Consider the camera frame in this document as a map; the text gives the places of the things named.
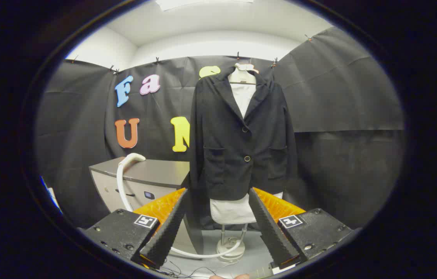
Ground white garment steamer wand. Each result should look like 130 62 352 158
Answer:
116 153 244 259

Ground white shirt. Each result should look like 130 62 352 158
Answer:
210 83 283 224

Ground black jacket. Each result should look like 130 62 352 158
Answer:
188 67 298 201

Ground white plastic hanger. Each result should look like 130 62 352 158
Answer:
228 63 259 85

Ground black backdrop cloth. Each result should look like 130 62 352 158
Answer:
34 26 404 229

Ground large ceiling light panel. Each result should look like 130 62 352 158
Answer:
155 0 254 11

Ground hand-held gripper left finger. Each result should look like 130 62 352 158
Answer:
81 188 190 270

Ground grey cabinet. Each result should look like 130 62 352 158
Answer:
89 157 203 254

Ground white steamer base stand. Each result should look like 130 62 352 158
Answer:
216 223 248 261

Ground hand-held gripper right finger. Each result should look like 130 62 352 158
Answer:
249 187 354 270

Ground row of backdrop clips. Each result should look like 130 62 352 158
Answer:
71 34 314 75

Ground thin black floor cable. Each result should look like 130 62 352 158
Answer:
162 260 219 279

